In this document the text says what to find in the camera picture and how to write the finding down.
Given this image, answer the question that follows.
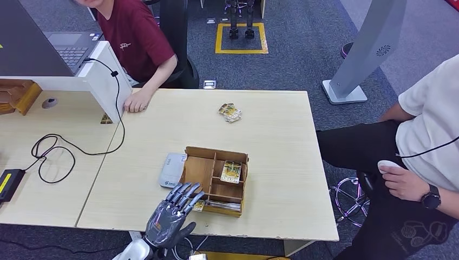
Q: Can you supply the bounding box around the silver floor-standing kiosk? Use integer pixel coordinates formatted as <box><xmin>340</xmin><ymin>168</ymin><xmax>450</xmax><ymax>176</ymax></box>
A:
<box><xmin>322</xmin><ymin>0</ymin><xmax>409</xmax><ymax>105</ymax></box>

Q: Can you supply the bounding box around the person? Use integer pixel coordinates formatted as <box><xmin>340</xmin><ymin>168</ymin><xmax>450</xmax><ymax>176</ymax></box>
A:
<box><xmin>316</xmin><ymin>54</ymin><xmax>459</xmax><ymax>260</ymax></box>
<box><xmin>71</xmin><ymin>0</ymin><xmax>178</xmax><ymax>114</ymax></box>

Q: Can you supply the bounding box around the wooden holder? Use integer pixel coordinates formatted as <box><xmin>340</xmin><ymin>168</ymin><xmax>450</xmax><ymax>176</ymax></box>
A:
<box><xmin>0</xmin><ymin>79</ymin><xmax>43</xmax><ymax>116</ymax></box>

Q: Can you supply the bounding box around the white desk leg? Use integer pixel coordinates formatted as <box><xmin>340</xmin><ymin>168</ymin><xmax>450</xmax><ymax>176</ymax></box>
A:
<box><xmin>283</xmin><ymin>239</ymin><xmax>316</xmax><ymax>257</ymax></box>

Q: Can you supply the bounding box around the black laptop power cable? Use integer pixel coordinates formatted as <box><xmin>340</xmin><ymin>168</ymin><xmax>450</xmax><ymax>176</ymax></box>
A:
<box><xmin>23</xmin><ymin>57</ymin><xmax>126</xmax><ymax>184</ymax></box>

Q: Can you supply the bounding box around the black office chair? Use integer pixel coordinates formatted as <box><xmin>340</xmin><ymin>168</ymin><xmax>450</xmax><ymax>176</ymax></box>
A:
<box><xmin>159</xmin><ymin>0</ymin><xmax>200</xmax><ymax>89</ymax></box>

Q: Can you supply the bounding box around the thin black cable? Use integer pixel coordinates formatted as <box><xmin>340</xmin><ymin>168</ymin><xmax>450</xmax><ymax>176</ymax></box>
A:
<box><xmin>396</xmin><ymin>136</ymin><xmax>459</xmax><ymax>159</ymax></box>

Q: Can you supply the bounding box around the yellow floor tape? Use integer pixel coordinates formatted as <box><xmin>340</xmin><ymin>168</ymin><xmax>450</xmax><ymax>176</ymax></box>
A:
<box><xmin>190</xmin><ymin>251</ymin><xmax>291</xmax><ymax>260</ymax></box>

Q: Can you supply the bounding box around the white floor cable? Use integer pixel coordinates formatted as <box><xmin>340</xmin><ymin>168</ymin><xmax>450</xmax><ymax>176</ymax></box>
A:
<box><xmin>171</xmin><ymin>235</ymin><xmax>209</xmax><ymax>260</ymax></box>

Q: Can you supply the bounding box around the black floor cable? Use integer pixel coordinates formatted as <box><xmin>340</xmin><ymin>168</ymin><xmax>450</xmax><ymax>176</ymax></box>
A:
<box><xmin>0</xmin><ymin>238</ymin><xmax>126</xmax><ymax>256</ymax></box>

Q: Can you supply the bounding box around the black power adapter yellow label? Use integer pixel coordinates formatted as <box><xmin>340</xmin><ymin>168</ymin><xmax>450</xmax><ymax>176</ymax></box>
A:
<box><xmin>0</xmin><ymin>168</ymin><xmax>27</xmax><ymax>204</ymax></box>

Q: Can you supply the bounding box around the dark shoe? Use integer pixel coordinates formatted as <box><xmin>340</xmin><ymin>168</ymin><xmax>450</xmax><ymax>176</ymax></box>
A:
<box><xmin>340</xmin><ymin>42</ymin><xmax>355</xmax><ymax>59</ymax></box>

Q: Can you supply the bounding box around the white grey card reader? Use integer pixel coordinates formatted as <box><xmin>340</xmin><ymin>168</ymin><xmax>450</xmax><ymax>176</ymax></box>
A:
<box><xmin>159</xmin><ymin>152</ymin><xmax>188</xmax><ymax>189</ymax></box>

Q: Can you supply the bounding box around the dark laptop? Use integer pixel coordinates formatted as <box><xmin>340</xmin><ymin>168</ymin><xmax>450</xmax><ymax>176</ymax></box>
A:
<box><xmin>0</xmin><ymin>0</ymin><xmax>104</xmax><ymax>77</ymax></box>

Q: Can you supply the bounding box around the round handheld controller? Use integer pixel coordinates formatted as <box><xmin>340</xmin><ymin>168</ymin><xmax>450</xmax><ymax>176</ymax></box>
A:
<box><xmin>377</xmin><ymin>160</ymin><xmax>404</xmax><ymax>175</ymax></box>

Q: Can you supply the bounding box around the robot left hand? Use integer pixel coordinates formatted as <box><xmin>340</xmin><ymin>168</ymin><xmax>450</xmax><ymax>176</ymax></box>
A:
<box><xmin>144</xmin><ymin>181</ymin><xmax>205</xmax><ymax>250</ymax></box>

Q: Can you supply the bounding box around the black wristwatch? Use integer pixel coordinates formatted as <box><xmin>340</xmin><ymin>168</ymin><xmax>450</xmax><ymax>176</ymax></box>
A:
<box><xmin>421</xmin><ymin>184</ymin><xmax>442</xmax><ymax>211</ymax></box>

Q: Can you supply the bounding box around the wooden compartment tray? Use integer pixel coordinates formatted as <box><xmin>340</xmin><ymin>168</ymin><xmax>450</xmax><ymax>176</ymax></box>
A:
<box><xmin>175</xmin><ymin>146</ymin><xmax>249</xmax><ymax>218</ymax></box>

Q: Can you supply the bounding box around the white raised desk counter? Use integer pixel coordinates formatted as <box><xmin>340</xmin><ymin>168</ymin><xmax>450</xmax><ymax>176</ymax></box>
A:
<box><xmin>0</xmin><ymin>40</ymin><xmax>133</xmax><ymax>125</ymax></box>

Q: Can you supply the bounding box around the white card stack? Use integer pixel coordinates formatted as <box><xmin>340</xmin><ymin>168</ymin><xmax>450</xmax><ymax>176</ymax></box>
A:
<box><xmin>207</xmin><ymin>200</ymin><xmax>241</xmax><ymax>212</ymax></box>

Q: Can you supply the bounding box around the chrome chair base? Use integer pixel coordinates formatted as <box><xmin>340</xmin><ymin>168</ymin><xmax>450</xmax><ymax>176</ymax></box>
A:
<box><xmin>329</xmin><ymin>171</ymin><xmax>373</xmax><ymax>229</ymax></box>

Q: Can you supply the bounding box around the person's left hand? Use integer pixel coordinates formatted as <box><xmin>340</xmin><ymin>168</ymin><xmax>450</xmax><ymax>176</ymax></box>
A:
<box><xmin>123</xmin><ymin>89</ymin><xmax>154</xmax><ymax>114</ymax></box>
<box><xmin>382</xmin><ymin>165</ymin><xmax>431</xmax><ymax>202</ymax></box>

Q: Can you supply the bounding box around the black humanoid robot leg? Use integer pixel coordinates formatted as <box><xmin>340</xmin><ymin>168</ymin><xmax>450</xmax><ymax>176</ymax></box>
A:
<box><xmin>245</xmin><ymin>0</ymin><xmax>255</xmax><ymax>39</ymax></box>
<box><xmin>229</xmin><ymin>0</ymin><xmax>240</xmax><ymax>40</ymax></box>

